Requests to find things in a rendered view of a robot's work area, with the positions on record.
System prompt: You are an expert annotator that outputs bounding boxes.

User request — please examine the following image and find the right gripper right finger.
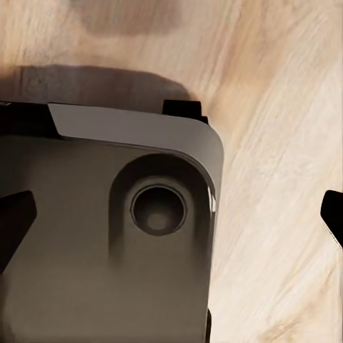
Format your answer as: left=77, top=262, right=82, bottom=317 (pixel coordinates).
left=320, top=189, right=343, bottom=248

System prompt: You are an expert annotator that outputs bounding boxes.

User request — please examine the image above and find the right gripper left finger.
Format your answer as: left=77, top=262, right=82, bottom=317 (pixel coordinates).
left=0, top=191, right=37, bottom=276

